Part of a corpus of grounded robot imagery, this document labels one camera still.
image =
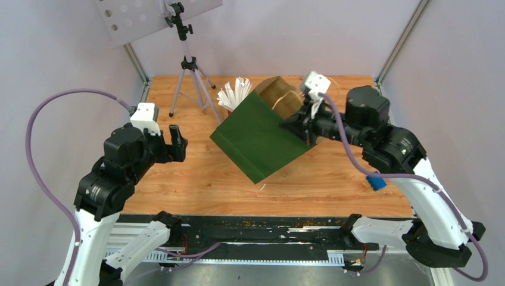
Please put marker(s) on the white perforated panel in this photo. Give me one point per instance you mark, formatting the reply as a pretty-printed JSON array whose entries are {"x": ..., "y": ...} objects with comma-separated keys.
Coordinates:
[{"x": 127, "y": 21}]

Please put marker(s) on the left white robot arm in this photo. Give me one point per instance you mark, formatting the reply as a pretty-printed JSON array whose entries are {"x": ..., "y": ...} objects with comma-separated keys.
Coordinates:
[{"x": 101, "y": 195}]

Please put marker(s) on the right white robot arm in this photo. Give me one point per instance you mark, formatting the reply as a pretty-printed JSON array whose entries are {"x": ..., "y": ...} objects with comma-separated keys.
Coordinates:
[{"x": 438, "y": 236}]

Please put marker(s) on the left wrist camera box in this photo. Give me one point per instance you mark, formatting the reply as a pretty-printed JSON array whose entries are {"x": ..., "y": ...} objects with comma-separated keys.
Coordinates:
[{"x": 145, "y": 117}]

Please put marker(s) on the silver camera tripod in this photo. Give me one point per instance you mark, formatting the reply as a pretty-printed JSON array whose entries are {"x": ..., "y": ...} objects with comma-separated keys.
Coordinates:
[{"x": 189, "y": 67}]

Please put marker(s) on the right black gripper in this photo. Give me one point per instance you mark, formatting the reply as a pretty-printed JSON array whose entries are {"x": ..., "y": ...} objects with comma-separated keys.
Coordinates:
[{"x": 302, "y": 124}]

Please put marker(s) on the white wrapped straws bundle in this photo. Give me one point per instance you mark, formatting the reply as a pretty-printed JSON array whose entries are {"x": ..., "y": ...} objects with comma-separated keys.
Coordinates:
[{"x": 231, "y": 97}]

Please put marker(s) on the blue clip on table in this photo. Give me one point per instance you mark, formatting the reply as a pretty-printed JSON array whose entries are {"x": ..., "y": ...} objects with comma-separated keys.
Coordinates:
[{"x": 376, "y": 182}]

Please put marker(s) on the green paper bag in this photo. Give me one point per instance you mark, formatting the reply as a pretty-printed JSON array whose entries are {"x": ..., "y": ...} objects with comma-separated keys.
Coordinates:
[{"x": 251, "y": 136}]

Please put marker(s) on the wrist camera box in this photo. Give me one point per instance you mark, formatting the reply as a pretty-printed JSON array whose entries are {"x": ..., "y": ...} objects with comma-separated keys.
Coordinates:
[
  {"x": 312, "y": 85},
  {"x": 145, "y": 117}
]

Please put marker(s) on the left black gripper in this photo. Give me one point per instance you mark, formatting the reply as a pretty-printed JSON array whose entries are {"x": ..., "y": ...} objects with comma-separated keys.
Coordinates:
[{"x": 175, "y": 151}]

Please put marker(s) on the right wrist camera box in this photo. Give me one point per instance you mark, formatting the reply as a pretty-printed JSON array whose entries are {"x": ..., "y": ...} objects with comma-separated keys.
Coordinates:
[{"x": 312, "y": 85}]

